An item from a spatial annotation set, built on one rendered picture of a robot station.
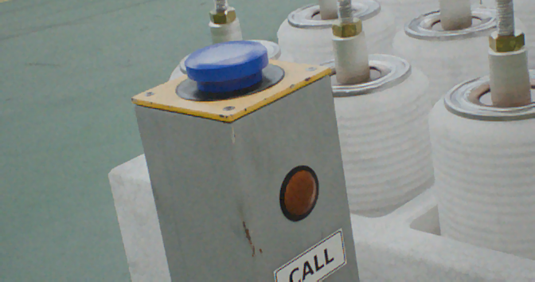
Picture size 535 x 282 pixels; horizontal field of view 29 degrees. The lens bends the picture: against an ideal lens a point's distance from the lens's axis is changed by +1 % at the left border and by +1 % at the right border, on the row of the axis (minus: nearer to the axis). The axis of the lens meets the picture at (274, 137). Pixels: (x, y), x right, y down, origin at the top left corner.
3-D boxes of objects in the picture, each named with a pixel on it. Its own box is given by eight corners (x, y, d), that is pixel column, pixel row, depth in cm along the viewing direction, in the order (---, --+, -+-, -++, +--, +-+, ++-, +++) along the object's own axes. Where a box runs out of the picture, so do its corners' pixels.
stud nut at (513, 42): (505, 41, 61) (504, 26, 60) (530, 43, 59) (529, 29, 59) (483, 51, 60) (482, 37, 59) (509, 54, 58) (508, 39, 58)
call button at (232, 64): (289, 82, 50) (283, 41, 50) (231, 110, 48) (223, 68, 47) (232, 74, 53) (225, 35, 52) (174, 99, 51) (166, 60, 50)
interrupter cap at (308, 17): (302, 9, 89) (300, 1, 89) (389, 1, 87) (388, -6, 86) (277, 35, 82) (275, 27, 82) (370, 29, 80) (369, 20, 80)
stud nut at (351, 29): (353, 37, 66) (352, 25, 66) (329, 38, 67) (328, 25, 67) (365, 29, 68) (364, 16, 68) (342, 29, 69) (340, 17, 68)
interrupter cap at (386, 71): (403, 98, 64) (401, 87, 64) (285, 104, 66) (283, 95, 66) (419, 59, 71) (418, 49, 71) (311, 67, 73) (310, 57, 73)
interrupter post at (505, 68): (506, 92, 62) (502, 39, 61) (541, 98, 60) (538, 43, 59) (481, 105, 61) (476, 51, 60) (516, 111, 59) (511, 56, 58)
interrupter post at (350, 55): (369, 86, 67) (362, 37, 66) (333, 88, 68) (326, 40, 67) (375, 74, 69) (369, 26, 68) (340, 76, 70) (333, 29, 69)
